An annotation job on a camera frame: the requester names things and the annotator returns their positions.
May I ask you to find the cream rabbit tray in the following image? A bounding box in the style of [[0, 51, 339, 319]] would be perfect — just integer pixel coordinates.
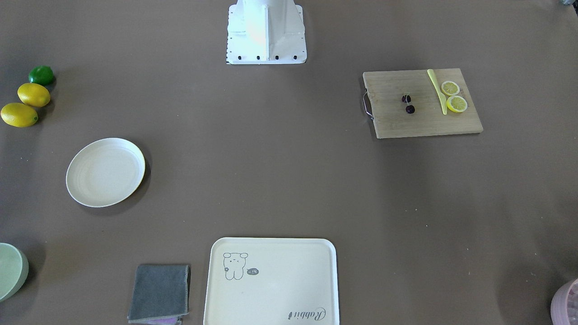
[[204, 237, 340, 325]]

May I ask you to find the bamboo cutting board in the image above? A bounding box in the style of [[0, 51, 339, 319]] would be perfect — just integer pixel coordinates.
[[363, 68, 483, 139]]

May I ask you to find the yellow plastic knife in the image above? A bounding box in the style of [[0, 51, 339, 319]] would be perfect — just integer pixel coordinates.
[[427, 69, 447, 115]]

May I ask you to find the upper lemon slice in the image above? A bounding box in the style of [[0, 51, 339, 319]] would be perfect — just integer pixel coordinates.
[[440, 80, 461, 97]]

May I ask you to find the lemon slice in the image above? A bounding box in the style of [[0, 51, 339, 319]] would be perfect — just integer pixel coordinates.
[[446, 95, 468, 113], [440, 80, 461, 97]]

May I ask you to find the lower lemon slice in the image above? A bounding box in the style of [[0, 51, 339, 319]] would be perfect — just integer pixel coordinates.
[[446, 95, 468, 113]]

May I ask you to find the grey folded cloth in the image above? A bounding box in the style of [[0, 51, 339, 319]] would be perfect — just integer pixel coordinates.
[[127, 264, 190, 325]]

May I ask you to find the cream round plate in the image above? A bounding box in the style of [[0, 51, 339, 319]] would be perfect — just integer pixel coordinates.
[[65, 138, 146, 208]]

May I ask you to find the green lime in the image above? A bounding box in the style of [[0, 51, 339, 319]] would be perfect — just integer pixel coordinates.
[[28, 65, 55, 86]]

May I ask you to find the yellow lemon near lime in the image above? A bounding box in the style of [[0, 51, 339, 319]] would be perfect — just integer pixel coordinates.
[[17, 83, 51, 108]]

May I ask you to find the yellow lemon far from lime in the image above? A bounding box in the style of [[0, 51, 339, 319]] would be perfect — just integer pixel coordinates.
[[1, 103, 39, 128]]

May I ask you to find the light green bowl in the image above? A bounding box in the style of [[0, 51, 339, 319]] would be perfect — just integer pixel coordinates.
[[0, 243, 29, 301]]

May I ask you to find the pink bowl with ice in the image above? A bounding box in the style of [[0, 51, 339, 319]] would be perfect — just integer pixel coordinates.
[[550, 279, 578, 325]]

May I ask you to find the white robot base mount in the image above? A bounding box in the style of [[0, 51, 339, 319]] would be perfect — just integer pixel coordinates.
[[226, 0, 308, 65]]

